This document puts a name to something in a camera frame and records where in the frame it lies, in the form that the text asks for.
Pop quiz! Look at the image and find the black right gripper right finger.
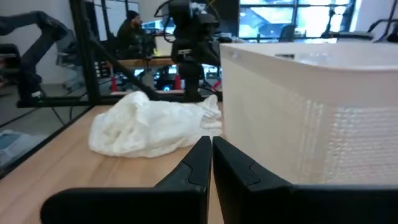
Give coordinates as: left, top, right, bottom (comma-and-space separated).
212, 136, 398, 224

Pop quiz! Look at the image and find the white plastic laundry basket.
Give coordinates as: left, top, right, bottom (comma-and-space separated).
219, 42, 398, 187

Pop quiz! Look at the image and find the person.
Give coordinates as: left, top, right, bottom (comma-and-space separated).
116, 9, 157, 60

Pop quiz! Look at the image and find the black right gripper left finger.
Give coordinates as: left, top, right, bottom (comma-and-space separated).
40, 136, 213, 224

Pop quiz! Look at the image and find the white lace garment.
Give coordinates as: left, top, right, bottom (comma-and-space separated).
88, 90, 223, 159

